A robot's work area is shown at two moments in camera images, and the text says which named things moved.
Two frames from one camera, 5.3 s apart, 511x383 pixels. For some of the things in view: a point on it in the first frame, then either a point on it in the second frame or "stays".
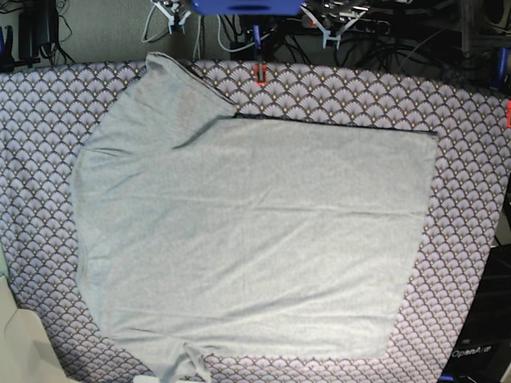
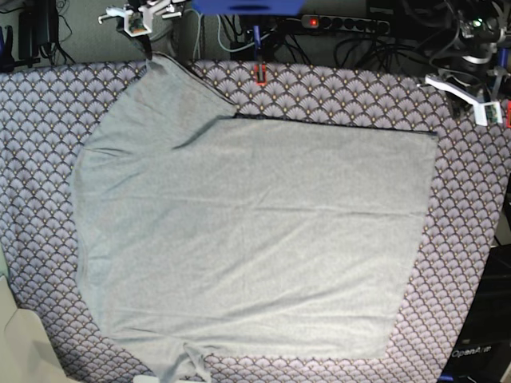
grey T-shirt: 204,234 stays
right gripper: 330,34 → 460,85
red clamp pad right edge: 509,114 stays
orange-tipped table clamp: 260,70 stays
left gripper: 175,21 → 139,17
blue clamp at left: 7,62 stays
